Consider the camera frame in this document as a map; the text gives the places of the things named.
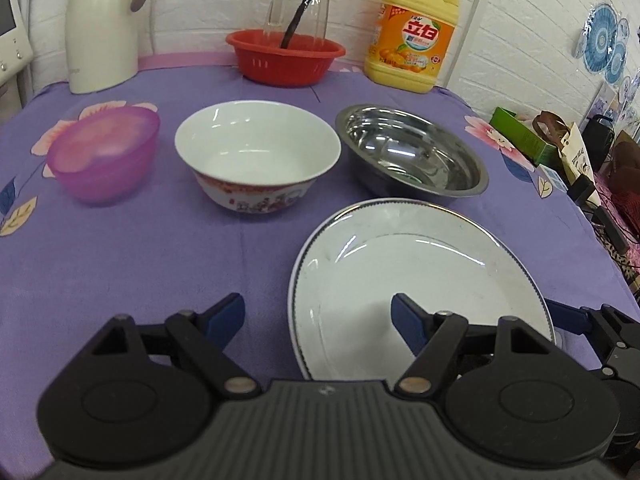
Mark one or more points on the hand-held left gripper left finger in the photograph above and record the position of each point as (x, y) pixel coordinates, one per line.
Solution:
(226, 317)

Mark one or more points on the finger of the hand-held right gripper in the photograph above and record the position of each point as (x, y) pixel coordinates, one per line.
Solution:
(565, 317)

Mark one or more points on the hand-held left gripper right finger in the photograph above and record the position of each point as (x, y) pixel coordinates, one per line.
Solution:
(407, 319)

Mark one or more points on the blue patterned wall stickers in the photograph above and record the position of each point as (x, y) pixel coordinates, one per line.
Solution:
(602, 40)

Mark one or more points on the white ceramic bowl red pattern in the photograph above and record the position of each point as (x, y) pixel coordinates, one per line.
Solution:
(255, 145)

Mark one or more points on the white plate with dark rim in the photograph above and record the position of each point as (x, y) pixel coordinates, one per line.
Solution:
(400, 260)

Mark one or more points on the purple plastic bowl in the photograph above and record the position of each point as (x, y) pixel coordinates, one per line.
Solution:
(100, 155)

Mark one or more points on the white thermos jug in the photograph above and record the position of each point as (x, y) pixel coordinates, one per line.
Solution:
(102, 25)

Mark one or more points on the black bag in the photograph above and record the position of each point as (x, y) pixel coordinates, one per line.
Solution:
(598, 137)

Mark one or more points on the white appliance with screen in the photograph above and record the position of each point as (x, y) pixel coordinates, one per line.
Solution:
(12, 25)

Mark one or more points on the yellow detergent bottle with pump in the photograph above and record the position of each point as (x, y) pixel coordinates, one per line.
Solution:
(407, 45)

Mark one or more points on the purple floral tablecloth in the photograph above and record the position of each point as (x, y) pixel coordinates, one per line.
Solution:
(150, 245)

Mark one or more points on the green cardboard box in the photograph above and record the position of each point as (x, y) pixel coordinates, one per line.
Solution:
(520, 137)

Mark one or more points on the stainless steel bowl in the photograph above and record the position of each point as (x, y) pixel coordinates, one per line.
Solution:
(415, 150)

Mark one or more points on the red plastic colander basket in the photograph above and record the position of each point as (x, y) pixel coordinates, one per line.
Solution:
(280, 65)

